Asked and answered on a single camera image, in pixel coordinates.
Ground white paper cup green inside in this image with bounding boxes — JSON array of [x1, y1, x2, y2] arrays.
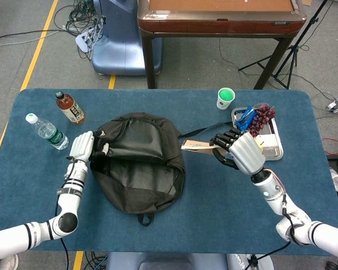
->
[[216, 87, 236, 111]]

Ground brown tea bottle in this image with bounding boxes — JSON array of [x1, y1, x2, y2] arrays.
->
[[55, 90, 86, 125]]

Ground blue snack packet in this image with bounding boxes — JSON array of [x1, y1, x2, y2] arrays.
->
[[234, 106, 257, 132]]

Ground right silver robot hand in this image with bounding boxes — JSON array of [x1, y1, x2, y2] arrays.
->
[[209, 128, 267, 177]]

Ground clear water bottle green label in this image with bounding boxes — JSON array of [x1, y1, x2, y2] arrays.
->
[[25, 112, 70, 151]]

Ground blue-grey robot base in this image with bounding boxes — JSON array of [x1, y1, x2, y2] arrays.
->
[[91, 0, 163, 76]]

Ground tangled black cables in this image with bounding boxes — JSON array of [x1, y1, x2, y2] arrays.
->
[[53, 0, 105, 61]]

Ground steel tray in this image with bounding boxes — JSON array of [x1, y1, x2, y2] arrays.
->
[[231, 106, 284, 161]]

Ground brown wooden table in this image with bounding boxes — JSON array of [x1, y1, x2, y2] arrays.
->
[[137, 0, 308, 90]]

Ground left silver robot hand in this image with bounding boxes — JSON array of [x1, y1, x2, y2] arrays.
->
[[69, 129, 110, 164]]

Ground blue felt table cover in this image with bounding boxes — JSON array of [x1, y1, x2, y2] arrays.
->
[[0, 88, 338, 257]]

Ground white power strip with plugs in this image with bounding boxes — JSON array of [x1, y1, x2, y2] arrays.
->
[[74, 31, 98, 53]]

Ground black tripod stand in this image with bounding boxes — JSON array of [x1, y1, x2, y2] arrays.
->
[[238, 0, 330, 90]]

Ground grey robot chest base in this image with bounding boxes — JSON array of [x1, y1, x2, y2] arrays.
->
[[105, 252, 274, 270]]

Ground black backpack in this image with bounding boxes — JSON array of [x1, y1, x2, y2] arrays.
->
[[89, 112, 233, 227]]

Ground red cable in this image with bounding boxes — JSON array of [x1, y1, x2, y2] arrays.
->
[[322, 137, 338, 155]]

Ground purple grape bunch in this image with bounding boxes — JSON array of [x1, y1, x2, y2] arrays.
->
[[247, 103, 277, 138]]

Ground brown spiral notebook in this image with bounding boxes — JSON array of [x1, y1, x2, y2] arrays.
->
[[180, 138, 232, 156]]

